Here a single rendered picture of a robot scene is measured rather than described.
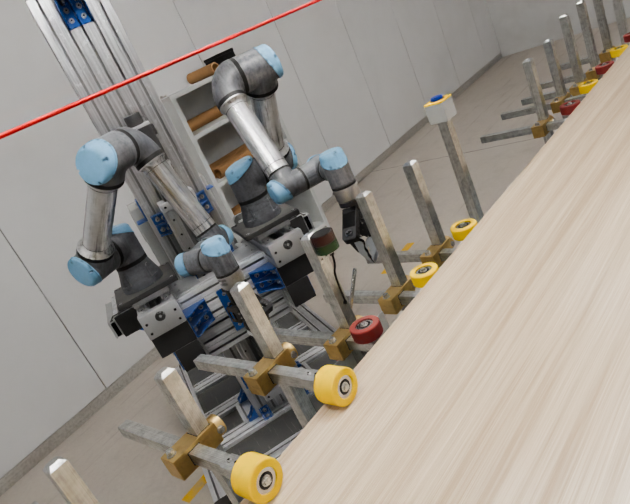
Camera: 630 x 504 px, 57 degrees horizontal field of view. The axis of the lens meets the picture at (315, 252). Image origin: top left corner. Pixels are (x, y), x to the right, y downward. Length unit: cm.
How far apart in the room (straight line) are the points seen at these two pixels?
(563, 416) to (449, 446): 19
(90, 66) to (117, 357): 237
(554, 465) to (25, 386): 333
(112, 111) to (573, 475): 184
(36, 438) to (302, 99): 355
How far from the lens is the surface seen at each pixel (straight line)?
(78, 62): 224
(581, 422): 103
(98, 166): 172
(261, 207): 213
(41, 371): 394
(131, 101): 223
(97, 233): 191
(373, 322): 145
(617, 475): 96
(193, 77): 459
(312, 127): 560
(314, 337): 161
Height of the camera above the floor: 160
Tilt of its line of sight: 20 degrees down
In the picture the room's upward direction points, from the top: 25 degrees counter-clockwise
